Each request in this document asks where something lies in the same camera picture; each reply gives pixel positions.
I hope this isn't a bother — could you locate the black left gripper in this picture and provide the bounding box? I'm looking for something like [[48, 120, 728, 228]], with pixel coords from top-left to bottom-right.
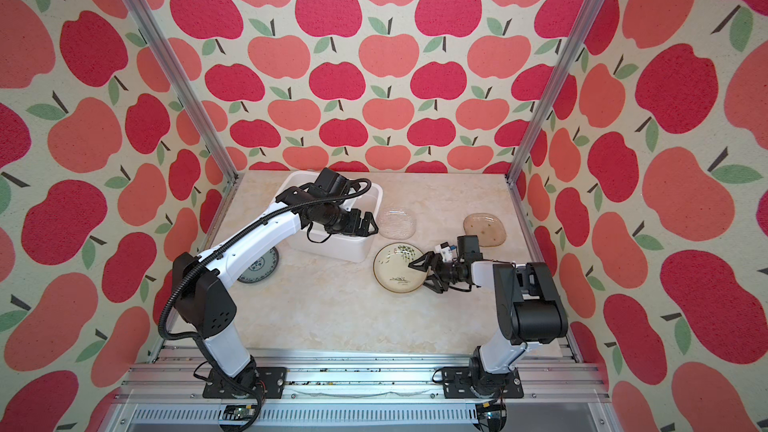
[[322, 203, 381, 237]]

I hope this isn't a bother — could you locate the cream plate with plant drawing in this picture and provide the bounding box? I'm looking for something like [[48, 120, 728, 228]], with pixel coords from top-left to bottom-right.
[[373, 242, 426, 294]]

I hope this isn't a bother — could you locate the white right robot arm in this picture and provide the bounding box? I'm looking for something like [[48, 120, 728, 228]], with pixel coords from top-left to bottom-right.
[[408, 235, 568, 400]]

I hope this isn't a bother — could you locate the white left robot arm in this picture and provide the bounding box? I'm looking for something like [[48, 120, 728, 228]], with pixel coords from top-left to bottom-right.
[[157, 168, 378, 402]]

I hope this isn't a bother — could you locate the clear glass plate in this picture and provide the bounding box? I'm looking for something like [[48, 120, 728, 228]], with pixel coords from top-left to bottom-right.
[[377, 209, 417, 241]]

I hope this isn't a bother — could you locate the beige speckled plate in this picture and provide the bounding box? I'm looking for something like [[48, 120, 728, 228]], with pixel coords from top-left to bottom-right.
[[463, 213, 507, 247]]

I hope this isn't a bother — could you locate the blue floral green plate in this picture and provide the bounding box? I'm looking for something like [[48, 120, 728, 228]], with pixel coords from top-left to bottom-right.
[[238, 247, 280, 284]]

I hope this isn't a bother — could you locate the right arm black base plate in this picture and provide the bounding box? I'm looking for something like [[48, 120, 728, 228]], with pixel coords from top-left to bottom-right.
[[433, 367, 525, 400]]

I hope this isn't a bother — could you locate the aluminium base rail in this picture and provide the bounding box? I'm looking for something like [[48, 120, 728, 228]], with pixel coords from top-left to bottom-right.
[[102, 342, 620, 431]]

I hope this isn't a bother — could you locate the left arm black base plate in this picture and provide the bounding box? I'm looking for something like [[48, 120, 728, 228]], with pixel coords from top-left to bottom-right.
[[202, 367, 287, 401]]

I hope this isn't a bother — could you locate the black corrugated cable conduit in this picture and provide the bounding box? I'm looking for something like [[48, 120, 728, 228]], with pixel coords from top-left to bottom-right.
[[157, 178, 373, 343]]

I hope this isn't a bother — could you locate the left aluminium frame post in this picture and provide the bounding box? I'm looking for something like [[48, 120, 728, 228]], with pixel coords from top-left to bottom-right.
[[122, 0, 239, 184]]

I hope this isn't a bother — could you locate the aluminium frame post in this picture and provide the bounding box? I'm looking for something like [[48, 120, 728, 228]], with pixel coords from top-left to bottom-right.
[[506, 0, 605, 190], [122, 0, 239, 184]]

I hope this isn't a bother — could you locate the right aluminium frame post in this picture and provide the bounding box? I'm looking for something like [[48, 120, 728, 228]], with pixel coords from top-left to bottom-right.
[[506, 0, 605, 190]]

